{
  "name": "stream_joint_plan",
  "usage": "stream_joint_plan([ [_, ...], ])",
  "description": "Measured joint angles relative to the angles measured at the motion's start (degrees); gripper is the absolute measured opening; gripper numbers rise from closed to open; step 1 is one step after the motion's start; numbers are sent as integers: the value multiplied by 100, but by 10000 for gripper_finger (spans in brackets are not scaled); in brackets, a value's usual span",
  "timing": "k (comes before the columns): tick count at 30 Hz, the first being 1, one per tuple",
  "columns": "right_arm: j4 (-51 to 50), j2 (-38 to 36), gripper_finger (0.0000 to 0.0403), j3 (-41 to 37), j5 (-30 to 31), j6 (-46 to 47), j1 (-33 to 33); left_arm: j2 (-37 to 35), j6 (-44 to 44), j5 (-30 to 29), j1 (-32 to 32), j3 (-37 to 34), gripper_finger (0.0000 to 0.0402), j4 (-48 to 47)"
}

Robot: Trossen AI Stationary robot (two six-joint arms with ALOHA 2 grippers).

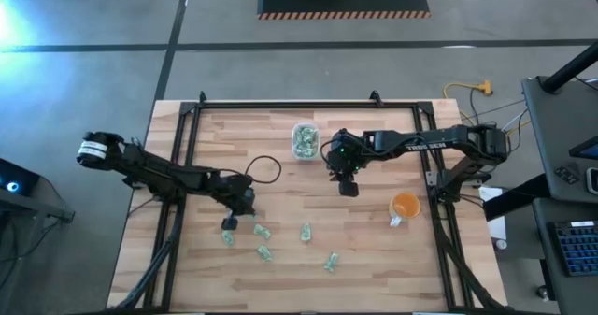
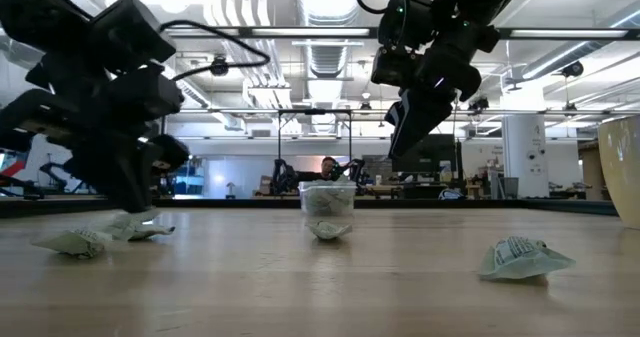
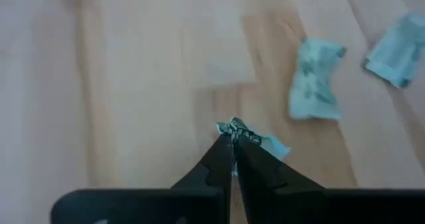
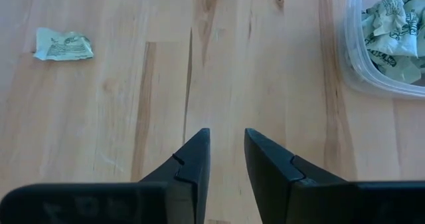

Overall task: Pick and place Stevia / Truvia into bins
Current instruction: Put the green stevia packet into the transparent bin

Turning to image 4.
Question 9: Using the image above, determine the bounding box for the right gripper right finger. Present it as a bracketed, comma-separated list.
[244, 128, 347, 224]

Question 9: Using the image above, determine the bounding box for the bills pile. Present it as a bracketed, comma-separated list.
[361, 0, 420, 58]

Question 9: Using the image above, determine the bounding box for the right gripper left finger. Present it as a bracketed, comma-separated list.
[141, 128, 211, 224]

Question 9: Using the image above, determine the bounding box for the bill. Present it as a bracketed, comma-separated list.
[32, 27, 95, 62]

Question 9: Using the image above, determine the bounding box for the clear plastic container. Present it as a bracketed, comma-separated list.
[343, 0, 425, 100]

